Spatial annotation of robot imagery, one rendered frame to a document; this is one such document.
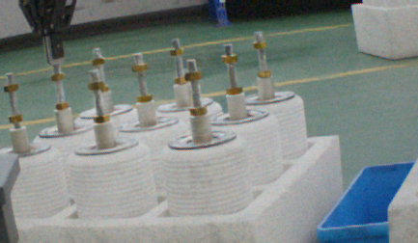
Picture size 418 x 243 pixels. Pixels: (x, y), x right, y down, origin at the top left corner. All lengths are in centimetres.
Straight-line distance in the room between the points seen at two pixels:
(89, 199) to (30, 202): 9
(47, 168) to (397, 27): 235
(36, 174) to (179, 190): 19
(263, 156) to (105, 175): 19
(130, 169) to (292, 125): 26
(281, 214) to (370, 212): 34
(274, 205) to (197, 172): 10
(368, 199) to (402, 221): 44
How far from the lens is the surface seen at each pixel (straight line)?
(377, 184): 146
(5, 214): 87
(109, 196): 116
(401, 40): 345
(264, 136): 122
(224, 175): 111
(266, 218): 110
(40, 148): 125
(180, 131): 127
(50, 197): 122
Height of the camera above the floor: 47
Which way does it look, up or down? 8 degrees down
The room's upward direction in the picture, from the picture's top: 9 degrees counter-clockwise
